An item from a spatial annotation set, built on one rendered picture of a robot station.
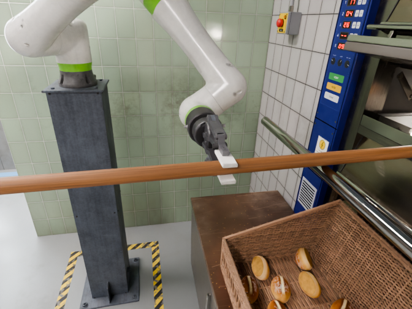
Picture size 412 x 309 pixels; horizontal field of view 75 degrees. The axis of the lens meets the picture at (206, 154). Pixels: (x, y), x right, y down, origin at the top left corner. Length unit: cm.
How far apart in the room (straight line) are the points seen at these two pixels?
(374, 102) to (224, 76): 57
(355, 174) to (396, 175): 15
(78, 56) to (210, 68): 56
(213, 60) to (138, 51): 92
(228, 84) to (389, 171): 60
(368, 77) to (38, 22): 107
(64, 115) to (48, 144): 76
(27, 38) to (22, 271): 152
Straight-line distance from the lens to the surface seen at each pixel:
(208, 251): 121
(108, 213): 142
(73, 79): 120
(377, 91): 112
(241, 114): 189
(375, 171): 109
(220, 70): 82
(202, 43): 85
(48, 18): 98
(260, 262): 111
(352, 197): 58
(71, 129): 123
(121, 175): 52
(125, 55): 171
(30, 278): 211
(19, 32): 107
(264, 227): 108
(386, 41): 87
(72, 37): 117
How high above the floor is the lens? 146
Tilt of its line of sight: 26 degrees down
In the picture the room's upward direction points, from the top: 2 degrees clockwise
